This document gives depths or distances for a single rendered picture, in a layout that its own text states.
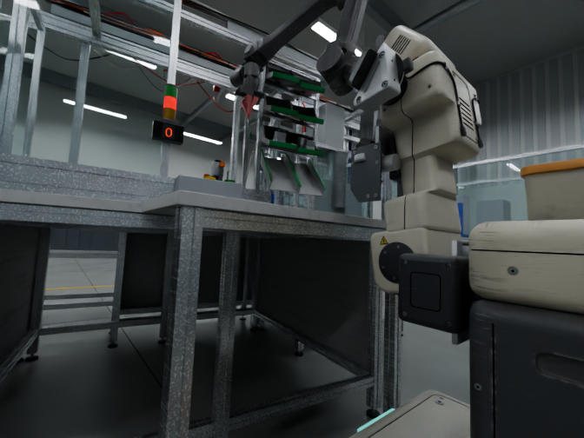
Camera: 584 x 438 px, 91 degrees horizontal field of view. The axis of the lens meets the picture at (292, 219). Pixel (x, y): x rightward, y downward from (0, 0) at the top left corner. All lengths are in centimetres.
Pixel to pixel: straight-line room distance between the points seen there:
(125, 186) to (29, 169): 22
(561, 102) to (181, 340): 956
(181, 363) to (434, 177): 72
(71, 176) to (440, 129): 99
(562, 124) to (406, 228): 886
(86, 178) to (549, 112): 951
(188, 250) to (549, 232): 60
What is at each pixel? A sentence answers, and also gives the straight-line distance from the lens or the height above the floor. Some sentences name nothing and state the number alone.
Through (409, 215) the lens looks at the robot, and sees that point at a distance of 76.
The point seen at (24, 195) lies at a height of 85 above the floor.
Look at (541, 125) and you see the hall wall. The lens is 960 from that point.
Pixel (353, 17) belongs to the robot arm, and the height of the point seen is 140.
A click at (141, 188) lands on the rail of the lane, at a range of 102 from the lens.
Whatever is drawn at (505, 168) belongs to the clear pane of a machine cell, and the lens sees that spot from 469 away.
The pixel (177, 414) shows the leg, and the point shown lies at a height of 41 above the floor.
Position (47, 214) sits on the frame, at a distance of 96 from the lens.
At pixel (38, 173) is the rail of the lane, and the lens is 104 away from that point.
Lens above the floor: 76
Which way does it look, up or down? 5 degrees up
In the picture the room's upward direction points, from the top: 3 degrees clockwise
